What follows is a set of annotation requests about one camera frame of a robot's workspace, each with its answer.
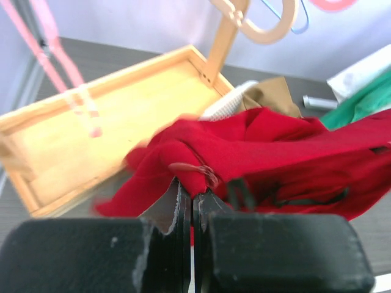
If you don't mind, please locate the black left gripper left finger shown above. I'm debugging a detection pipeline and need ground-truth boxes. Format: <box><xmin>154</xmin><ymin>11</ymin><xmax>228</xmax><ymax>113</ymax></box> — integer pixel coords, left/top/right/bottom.
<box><xmin>1</xmin><ymin>180</ymin><xmax>191</xmax><ymax>292</ymax></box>

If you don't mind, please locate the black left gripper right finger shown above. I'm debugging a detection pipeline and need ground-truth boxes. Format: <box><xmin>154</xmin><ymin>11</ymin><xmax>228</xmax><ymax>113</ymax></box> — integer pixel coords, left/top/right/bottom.
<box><xmin>193</xmin><ymin>192</ymin><xmax>375</xmax><ymax>292</ymax></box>

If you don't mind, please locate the red skirt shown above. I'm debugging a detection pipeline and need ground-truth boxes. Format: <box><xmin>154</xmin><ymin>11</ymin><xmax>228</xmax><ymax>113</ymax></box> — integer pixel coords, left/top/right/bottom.
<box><xmin>93</xmin><ymin>107</ymin><xmax>391</xmax><ymax>245</ymax></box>

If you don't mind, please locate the beige plastic hanger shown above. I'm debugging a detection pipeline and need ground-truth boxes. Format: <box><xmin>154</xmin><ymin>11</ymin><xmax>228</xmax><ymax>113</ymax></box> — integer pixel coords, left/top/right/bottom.
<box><xmin>211</xmin><ymin>1</ymin><xmax>299</xmax><ymax>45</ymax></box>

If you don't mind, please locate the thick pink plastic hanger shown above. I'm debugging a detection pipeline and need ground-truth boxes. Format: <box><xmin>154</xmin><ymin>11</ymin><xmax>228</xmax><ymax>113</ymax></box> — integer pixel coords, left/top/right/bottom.
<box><xmin>310</xmin><ymin>0</ymin><xmax>357</xmax><ymax>12</ymax></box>

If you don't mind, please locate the wooden clothes rack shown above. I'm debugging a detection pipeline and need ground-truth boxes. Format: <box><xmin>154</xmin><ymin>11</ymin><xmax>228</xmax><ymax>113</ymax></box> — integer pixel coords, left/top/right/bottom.
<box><xmin>1</xmin><ymin>18</ymin><xmax>236</xmax><ymax>217</ymax></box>

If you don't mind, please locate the white mesh basket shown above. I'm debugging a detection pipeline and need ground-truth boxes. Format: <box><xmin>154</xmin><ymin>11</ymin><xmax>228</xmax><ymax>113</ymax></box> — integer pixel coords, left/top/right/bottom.
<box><xmin>200</xmin><ymin>80</ymin><xmax>258</xmax><ymax>121</ymax></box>

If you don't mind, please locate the tan cloth in basket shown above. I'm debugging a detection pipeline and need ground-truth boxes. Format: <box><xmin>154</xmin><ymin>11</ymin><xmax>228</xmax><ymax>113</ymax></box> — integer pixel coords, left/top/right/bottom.
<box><xmin>237</xmin><ymin>76</ymin><xmax>302</xmax><ymax>118</ymax></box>

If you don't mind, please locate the metal clothes rack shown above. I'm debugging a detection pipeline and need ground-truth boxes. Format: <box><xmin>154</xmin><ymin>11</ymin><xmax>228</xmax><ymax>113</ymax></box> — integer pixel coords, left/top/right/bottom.
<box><xmin>302</xmin><ymin>95</ymin><xmax>338</xmax><ymax>110</ymax></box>

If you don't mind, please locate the white garment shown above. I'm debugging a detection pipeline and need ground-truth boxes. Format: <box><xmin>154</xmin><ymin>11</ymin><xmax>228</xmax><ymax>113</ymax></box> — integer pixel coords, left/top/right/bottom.
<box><xmin>326</xmin><ymin>44</ymin><xmax>390</xmax><ymax>103</ymax></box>

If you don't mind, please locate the green garment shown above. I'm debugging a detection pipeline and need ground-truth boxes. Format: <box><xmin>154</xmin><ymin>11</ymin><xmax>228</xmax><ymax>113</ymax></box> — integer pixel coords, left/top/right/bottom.
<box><xmin>320</xmin><ymin>70</ymin><xmax>390</xmax><ymax>130</ymax></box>

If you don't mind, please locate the pink wire hanger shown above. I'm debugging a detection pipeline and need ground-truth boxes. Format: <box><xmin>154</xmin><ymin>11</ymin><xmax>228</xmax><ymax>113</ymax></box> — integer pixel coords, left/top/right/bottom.
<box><xmin>0</xmin><ymin>0</ymin><xmax>102</xmax><ymax>138</ymax></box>

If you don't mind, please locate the blue wire hanger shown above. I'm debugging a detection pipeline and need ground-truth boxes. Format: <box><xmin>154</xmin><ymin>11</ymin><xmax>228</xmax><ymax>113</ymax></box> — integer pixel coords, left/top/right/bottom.
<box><xmin>261</xmin><ymin>0</ymin><xmax>310</xmax><ymax>35</ymax></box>

